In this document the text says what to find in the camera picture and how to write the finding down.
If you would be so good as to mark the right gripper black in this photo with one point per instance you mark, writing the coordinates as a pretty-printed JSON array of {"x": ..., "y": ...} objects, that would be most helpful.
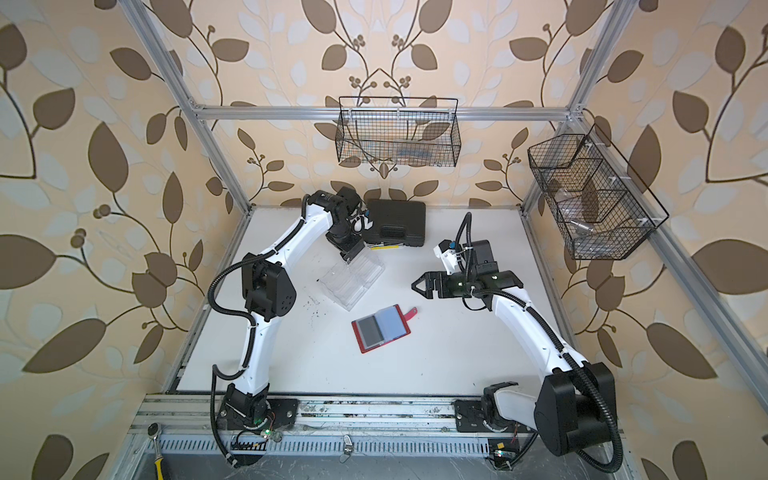
[{"x": 439, "y": 278}]

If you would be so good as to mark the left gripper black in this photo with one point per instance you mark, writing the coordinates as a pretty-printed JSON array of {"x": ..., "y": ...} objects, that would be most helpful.
[{"x": 350, "y": 247}]

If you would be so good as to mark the clear plastic organizer box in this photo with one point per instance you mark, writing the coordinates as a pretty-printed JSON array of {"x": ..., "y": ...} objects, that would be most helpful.
[{"x": 347, "y": 282}]

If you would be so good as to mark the red leather card holder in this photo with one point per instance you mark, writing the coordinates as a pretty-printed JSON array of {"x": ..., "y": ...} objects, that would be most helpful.
[{"x": 393, "y": 322}]

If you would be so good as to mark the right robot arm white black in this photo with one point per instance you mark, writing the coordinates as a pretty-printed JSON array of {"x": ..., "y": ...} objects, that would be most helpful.
[{"x": 574, "y": 410}]

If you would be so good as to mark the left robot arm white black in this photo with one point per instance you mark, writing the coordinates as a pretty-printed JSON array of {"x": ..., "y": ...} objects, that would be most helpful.
[{"x": 269, "y": 293}]

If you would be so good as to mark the black plastic tool case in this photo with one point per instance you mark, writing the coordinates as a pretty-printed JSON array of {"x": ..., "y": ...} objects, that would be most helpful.
[{"x": 396, "y": 222}]

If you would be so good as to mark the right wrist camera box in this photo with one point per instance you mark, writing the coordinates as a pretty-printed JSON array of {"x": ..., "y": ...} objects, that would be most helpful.
[{"x": 482, "y": 259}]

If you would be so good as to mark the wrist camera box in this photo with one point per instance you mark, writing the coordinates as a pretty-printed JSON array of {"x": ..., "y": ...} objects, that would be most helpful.
[
  {"x": 482, "y": 259},
  {"x": 349, "y": 203}
]

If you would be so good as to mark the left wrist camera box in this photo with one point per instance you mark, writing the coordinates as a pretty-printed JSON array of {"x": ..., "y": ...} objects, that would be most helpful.
[{"x": 349, "y": 203}]

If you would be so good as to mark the black wire basket back wall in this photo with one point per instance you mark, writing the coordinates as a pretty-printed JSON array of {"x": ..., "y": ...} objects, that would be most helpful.
[{"x": 398, "y": 130}]

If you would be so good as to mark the black wire basket wall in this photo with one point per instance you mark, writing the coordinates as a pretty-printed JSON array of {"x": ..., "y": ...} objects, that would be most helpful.
[
  {"x": 398, "y": 130},
  {"x": 601, "y": 205}
]

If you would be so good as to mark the black wire basket right wall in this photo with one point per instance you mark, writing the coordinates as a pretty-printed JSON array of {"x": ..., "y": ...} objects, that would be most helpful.
[{"x": 601, "y": 205}]

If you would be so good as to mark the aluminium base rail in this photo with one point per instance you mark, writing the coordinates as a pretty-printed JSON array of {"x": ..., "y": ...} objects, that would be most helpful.
[{"x": 334, "y": 437}]

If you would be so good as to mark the yellow handled ratchet tool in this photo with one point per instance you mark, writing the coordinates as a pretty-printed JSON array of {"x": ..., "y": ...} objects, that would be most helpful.
[{"x": 157, "y": 453}]

